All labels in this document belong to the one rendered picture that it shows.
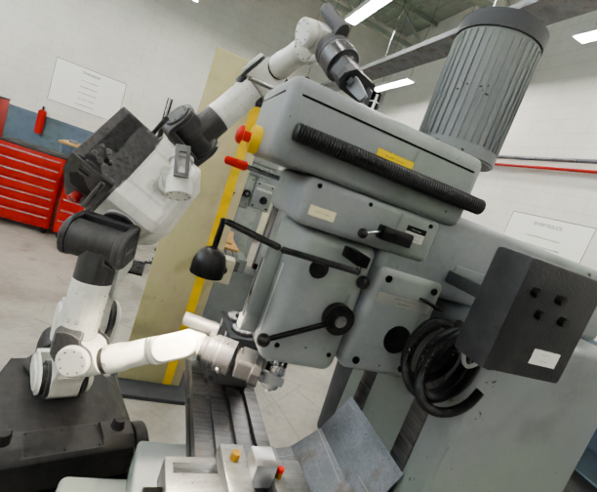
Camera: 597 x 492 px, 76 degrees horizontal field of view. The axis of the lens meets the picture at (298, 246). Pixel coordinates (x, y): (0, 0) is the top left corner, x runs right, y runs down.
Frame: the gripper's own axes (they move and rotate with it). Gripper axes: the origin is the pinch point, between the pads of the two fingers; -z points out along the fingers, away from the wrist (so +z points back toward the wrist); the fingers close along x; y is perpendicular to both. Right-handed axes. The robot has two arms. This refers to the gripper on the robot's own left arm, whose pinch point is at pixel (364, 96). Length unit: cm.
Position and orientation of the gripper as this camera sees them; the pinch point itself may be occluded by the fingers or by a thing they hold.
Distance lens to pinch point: 95.7
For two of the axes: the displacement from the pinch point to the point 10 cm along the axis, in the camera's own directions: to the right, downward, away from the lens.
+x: -6.2, -1.0, -7.8
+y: 6.8, -5.7, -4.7
